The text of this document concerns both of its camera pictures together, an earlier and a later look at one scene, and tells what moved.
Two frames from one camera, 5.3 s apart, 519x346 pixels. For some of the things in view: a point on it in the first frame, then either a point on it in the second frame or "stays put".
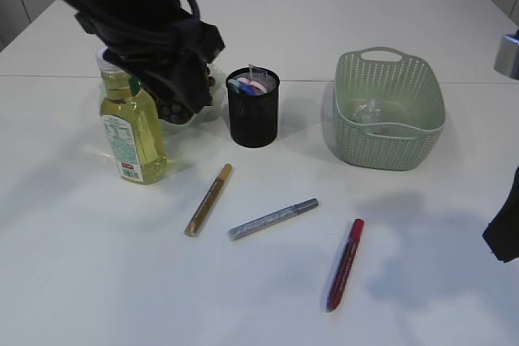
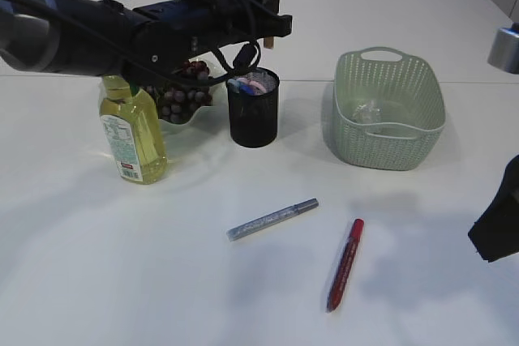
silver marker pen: x=309 y=205 stays put
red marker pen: x=345 y=264 stays put
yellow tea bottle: x=132 y=122 stays put
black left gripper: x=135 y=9 -> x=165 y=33
